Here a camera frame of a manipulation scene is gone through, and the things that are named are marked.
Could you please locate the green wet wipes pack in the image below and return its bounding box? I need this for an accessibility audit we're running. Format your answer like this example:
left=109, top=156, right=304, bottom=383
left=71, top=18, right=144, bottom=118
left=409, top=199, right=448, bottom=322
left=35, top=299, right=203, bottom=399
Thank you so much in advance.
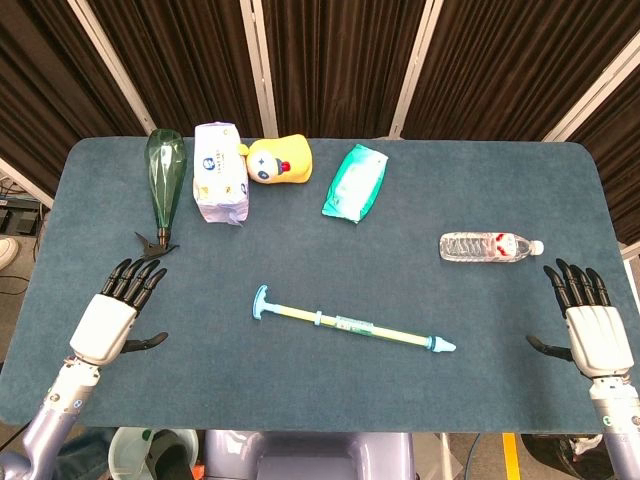
left=320, top=143, right=390, bottom=224

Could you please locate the black equipment box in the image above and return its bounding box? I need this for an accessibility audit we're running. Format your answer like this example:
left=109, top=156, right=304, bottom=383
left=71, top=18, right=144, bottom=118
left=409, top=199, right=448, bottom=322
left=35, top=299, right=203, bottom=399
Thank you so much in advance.
left=0, top=197, right=43, bottom=234

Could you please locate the white purple tissue pack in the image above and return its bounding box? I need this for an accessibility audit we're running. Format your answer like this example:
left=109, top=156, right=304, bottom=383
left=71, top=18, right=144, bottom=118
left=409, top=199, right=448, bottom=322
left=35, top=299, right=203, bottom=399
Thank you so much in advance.
left=192, top=121, right=251, bottom=228

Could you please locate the yellow duck plush toy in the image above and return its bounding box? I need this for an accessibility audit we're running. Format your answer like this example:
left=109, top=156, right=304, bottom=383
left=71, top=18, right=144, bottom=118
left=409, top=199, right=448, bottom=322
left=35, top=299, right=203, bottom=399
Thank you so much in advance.
left=236, top=133, right=314, bottom=186

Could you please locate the clear plastic water bottle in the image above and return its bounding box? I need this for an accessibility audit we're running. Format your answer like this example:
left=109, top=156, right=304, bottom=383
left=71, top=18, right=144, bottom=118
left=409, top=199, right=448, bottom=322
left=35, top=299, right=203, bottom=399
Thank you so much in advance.
left=438, top=230, right=545, bottom=262

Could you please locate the long yellow blue pump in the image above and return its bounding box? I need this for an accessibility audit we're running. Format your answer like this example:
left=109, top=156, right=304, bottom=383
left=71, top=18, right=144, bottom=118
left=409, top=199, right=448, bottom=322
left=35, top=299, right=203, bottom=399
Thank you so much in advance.
left=251, top=284, right=457, bottom=355

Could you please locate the blue felt table mat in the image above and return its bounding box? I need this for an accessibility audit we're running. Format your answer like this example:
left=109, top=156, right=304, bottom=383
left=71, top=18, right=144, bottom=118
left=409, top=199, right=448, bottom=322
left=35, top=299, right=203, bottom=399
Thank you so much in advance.
left=0, top=136, right=640, bottom=435

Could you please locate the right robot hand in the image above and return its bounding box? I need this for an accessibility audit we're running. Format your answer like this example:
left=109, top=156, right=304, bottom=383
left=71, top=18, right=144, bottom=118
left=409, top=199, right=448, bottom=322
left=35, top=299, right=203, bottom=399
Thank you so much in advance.
left=525, top=257, right=632, bottom=378

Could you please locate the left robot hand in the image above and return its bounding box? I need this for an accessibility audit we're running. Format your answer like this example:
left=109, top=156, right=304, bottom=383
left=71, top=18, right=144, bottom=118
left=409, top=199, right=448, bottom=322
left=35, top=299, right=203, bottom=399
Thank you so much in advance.
left=69, top=257, right=170, bottom=367

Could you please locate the lavender robot torso base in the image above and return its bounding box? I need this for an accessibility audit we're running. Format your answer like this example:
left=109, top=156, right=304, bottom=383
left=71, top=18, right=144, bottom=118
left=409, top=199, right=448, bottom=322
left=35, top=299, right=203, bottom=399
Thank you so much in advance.
left=198, top=428, right=415, bottom=480

